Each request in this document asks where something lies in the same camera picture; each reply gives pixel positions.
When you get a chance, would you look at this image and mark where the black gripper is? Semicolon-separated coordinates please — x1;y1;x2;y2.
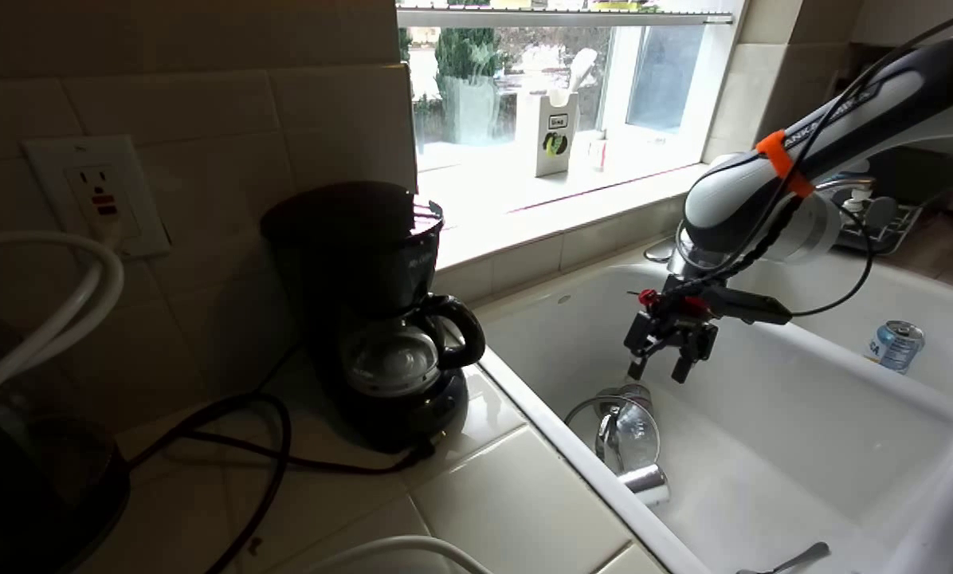
626;279;790;384

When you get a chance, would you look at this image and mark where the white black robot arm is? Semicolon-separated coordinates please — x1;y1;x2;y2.
626;40;953;384

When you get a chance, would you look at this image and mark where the white double kitchen sink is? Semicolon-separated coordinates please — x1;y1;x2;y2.
486;263;953;574

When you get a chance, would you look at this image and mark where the clear drinking glass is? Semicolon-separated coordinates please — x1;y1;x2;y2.
566;387;662;475

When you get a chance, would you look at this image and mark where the glass coffee carafe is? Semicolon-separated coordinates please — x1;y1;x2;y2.
346;298;486;400

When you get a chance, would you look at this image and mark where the black drip coffee maker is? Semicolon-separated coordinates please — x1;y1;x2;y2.
262;182;468;453

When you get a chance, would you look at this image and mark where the potted green plant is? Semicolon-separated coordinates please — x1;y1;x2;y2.
434;30;501;145

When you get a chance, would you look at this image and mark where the white curved cable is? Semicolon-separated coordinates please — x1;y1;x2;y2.
295;534;493;574

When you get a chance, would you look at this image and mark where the black power cord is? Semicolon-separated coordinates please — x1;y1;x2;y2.
126;394;438;574

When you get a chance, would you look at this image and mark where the white hose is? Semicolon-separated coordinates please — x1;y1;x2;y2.
0;230;128;414

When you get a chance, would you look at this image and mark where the white wall power outlet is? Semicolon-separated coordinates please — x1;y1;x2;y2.
23;134;172;259

